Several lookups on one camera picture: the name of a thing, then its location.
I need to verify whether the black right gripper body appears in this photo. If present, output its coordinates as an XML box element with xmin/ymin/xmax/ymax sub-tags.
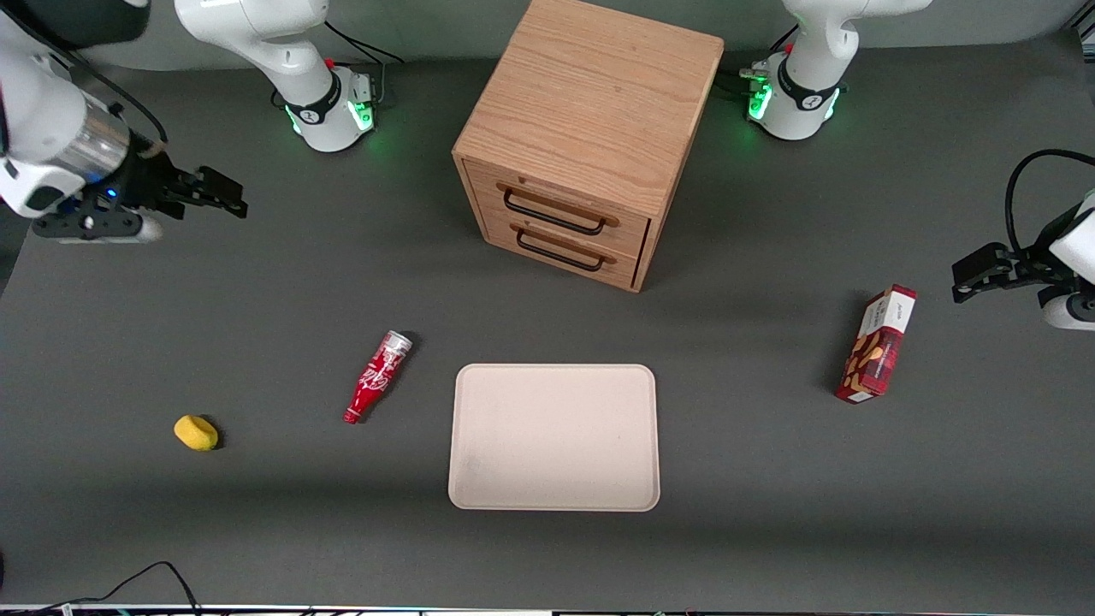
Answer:
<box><xmin>118</xmin><ymin>154</ymin><xmax>194</xmax><ymax>216</ymax></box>

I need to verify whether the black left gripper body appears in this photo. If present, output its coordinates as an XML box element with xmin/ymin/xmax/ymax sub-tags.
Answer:
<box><xmin>1015</xmin><ymin>204</ymin><xmax>1081</xmax><ymax>287</ymax></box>

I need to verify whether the red coke bottle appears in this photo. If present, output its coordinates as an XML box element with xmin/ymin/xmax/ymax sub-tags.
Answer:
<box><xmin>342</xmin><ymin>330</ymin><xmax>414</xmax><ymax>425</ymax></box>

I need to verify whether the beige rectangular tray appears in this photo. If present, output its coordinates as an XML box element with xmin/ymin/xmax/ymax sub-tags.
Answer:
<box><xmin>447</xmin><ymin>364</ymin><xmax>661</xmax><ymax>512</ymax></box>

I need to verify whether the red plaid cookie box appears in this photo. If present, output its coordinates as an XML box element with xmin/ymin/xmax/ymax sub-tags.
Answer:
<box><xmin>835</xmin><ymin>284</ymin><xmax>918</xmax><ymax>405</ymax></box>

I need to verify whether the yellow sponge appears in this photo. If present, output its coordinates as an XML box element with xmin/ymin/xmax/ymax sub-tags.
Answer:
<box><xmin>174</xmin><ymin>415</ymin><xmax>219</xmax><ymax>452</ymax></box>

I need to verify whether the wooden drawer front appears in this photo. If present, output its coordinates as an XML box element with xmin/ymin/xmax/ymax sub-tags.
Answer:
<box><xmin>466</xmin><ymin>159</ymin><xmax>652</xmax><ymax>258</ymax></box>
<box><xmin>481</xmin><ymin>210</ymin><xmax>644</xmax><ymax>291</ymax></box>

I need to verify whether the wooden drawer cabinet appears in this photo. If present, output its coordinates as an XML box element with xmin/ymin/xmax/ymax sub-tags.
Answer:
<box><xmin>452</xmin><ymin>0</ymin><xmax>725</xmax><ymax>294</ymax></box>

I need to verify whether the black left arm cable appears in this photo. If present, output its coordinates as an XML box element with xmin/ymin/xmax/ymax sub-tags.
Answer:
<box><xmin>1004</xmin><ymin>149</ymin><xmax>1095</xmax><ymax>254</ymax></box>

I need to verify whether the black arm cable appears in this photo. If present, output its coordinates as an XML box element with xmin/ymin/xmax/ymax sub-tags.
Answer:
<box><xmin>1004</xmin><ymin>149</ymin><xmax>1095</xmax><ymax>254</ymax></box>
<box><xmin>17</xmin><ymin>17</ymin><xmax>168</xmax><ymax>145</ymax></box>

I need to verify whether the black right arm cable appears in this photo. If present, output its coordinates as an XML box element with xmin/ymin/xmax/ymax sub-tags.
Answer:
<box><xmin>17</xmin><ymin>17</ymin><xmax>168</xmax><ymax>145</ymax></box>

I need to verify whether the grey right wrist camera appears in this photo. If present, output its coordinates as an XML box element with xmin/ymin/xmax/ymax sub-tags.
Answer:
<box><xmin>33</xmin><ymin>210</ymin><xmax>163</xmax><ymax>246</ymax></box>

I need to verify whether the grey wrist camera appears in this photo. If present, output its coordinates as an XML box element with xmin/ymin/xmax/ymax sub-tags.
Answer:
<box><xmin>33</xmin><ymin>210</ymin><xmax>163</xmax><ymax>246</ymax></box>
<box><xmin>1038</xmin><ymin>287</ymin><xmax>1095</xmax><ymax>332</ymax></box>

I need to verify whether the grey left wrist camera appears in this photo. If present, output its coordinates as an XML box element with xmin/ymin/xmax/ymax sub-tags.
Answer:
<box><xmin>1038</xmin><ymin>287</ymin><xmax>1095</xmax><ymax>332</ymax></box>

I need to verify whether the black right base cable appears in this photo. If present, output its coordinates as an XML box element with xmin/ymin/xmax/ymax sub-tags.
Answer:
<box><xmin>323</xmin><ymin>21</ymin><xmax>405</xmax><ymax>108</ymax></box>

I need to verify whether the black base cable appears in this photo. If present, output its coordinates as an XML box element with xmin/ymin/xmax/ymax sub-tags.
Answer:
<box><xmin>323</xmin><ymin>21</ymin><xmax>405</xmax><ymax>108</ymax></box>
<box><xmin>717</xmin><ymin>26</ymin><xmax>801</xmax><ymax>99</ymax></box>

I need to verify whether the black left base cable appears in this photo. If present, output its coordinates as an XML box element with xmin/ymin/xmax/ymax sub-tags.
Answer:
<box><xmin>717</xmin><ymin>26</ymin><xmax>801</xmax><ymax>99</ymax></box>

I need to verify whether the black drawer handle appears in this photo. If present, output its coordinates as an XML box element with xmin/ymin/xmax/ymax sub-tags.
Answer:
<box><xmin>502</xmin><ymin>188</ymin><xmax>607</xmax><ymax>236</ymax></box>
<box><xmin>515</xmin><ymin>228</ymin><xmax>606</xmax><ymax>274</ymax></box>

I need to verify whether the thin black table cable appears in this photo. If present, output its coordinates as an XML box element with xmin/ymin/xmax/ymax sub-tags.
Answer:
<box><xmin>26</xmin><ymin>560</ymin><xmax>203</xmax><ymax>616</ymax></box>

